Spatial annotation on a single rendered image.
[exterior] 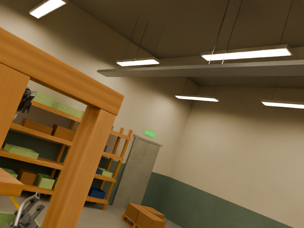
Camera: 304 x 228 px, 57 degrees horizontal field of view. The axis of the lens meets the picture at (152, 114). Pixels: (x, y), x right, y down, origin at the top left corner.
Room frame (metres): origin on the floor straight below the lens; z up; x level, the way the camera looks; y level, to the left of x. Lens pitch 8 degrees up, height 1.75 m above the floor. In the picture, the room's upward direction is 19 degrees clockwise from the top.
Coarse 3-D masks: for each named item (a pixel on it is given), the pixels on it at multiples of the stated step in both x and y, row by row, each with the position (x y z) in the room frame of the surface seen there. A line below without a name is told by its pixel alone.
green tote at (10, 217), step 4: (0, 212) 2.27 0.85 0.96; (4, 212) 2.30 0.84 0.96; (0, 216) 2.28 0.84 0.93; (4, 216) 2.30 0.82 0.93; (8, 216) 2.31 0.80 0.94; (12, 216) 2.33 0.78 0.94; (0, 220) 2.29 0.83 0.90; (4, 220) 2.30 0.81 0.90; (8, 220) 2.32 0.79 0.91; (12, 220) 2.34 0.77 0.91; (0, 224) 2.29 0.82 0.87; (4, 224) 2.31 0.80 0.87
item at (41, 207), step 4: (36, 208) 2.15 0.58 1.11; (40, 208) 2.14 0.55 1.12; (36, 212) 2.16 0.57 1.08; (40, 212) 2.15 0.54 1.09; (32, 216) 2.15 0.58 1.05; (36, 216) 2.14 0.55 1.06; (32, 220) 2.12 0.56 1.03; (28, 224) 2.11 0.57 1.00; (32, 224) 2.09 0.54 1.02; (36, 224) 2.06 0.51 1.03
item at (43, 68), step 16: (0, 32) 0.74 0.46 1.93; (0, 48) 0.75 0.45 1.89; (16, 48) 0.78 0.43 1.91; (32, 48) 0.81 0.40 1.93; (16, 64) 0.80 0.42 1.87; (32, 64) 0.83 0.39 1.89; (48, 64) 0.86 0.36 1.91; (64, 64) 0.90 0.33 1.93; (32, 80) 0.91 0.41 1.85; (48, 80) 0.88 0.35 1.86; (64, 80) 0.92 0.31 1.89; (80, 80) 0.96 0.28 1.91; (96, 80) 1.02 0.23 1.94; (80, 96) 0.98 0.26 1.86; (96, 96) 1.03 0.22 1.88; (112, 96) 1.09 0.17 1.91; (112, 112) 1.11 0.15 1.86
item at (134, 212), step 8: (128, 208) 7.16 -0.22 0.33; (136, 208) 6.88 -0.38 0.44; (144, 208) 7.21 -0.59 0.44; (152, 208) 7.58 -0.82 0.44; (128, 216) 7.06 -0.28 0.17; (136, 216) 6.79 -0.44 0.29; (144, 216) 6.54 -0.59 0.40; (152, 216) 6.60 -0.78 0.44; (160, 216) 7.12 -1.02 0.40; (128, 224) 6.94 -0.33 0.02; (136, 224) 6.70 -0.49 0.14; (144, 224) 6.47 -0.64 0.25; (152, 224) 6.28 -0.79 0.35; (160, 224) 6.41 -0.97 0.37
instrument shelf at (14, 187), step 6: (0, 168) 0.98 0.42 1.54; (0, 174) 0.90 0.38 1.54; (6, 174) 0.92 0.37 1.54; (0, 180) 0.83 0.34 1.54; (6, 180) 0.85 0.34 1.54; (12, 180) 0.87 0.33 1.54; (18, 180) 0.90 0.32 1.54; (0, 186) 0.83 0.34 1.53; (6, 186) 0.84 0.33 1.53; (12, 186) 0.85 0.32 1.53; (18, 186) 0.87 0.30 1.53; (0, 192) 0.83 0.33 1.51; (6, 192) 0.84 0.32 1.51; (12, 192) 0.86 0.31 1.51; (18, 192) 0.87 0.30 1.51
